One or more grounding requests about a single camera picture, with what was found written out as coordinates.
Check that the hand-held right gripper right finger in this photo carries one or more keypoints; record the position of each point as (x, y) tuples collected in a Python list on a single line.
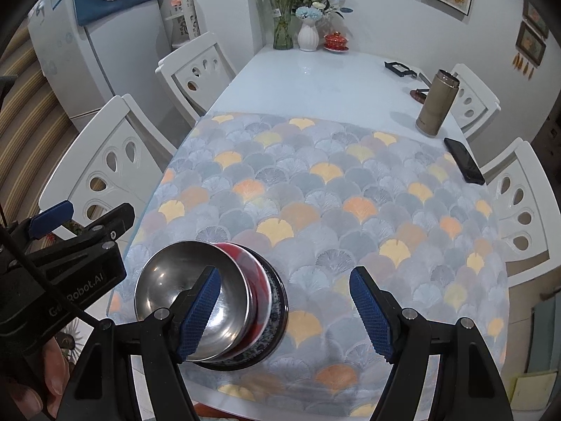
[(372, 315)]

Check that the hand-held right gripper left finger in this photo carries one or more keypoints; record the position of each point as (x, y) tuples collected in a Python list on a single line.
[(199, 315)]

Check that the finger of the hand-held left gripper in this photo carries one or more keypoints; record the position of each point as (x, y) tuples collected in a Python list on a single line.
[(52, 217), (118, 219)]

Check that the red steel bowl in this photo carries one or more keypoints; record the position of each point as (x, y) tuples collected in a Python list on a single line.
[(166, 280)]

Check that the blue patterned porcelain plate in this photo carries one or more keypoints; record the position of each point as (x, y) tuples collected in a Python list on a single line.
[(278, 315)]

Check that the person's left hand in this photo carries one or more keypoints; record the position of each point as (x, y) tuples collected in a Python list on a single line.
[(59, 368)]

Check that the white dining chair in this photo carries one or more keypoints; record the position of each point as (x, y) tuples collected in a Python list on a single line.
[(101, 140), (188, 59), (526, 171), (477, 92)]

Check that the striped beige cloth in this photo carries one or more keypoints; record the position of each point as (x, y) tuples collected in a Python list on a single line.
[(26, 140)]

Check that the ginkgo leaf print tablecloth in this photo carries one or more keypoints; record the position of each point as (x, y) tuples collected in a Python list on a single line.
[(328, 210)]

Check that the white refrigerator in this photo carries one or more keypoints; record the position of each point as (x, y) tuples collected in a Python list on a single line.
[(122, 61)]

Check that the teal board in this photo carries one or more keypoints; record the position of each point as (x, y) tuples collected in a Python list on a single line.
[(545, 337)]

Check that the pale yellow box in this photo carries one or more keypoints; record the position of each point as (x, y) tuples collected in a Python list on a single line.
[(534, 394)]

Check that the black smartphone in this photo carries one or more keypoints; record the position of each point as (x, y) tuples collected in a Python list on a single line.
[(464, 160)]

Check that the white decorative shelf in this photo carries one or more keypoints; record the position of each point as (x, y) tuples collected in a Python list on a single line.
[(186, 22)]

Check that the tan metal thermos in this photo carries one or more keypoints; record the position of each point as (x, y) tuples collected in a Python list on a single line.
[(436, 105)]

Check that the small dark red object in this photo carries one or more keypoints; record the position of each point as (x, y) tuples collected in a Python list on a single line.
[(417, 95)]

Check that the clear glass vase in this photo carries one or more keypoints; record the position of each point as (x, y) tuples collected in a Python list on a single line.
[(282, 37)]

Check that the black rectangular holder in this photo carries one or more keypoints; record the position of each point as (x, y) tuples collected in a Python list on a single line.
[(387, 64)]

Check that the white ribbed vase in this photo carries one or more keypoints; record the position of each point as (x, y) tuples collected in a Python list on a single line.
[(308, 37)]

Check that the red lidded teacup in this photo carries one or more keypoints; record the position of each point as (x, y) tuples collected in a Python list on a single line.
[(336, 41)]

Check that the hanging yellow ornaments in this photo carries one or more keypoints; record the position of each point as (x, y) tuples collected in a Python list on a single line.
[(523, 63)]

